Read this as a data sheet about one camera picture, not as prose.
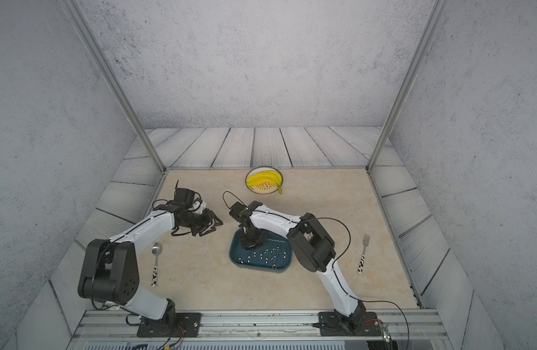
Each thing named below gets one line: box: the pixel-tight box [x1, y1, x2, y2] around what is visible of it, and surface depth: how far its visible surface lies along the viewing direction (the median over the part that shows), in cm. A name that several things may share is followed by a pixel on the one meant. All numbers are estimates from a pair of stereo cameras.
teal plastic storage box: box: [229, 228, 294, 272], surface depth 90 cm
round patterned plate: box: [245, 165, 281, 195], surface depth 113 cm
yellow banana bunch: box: [246, 170, 283, 195], surface depth 113 cm
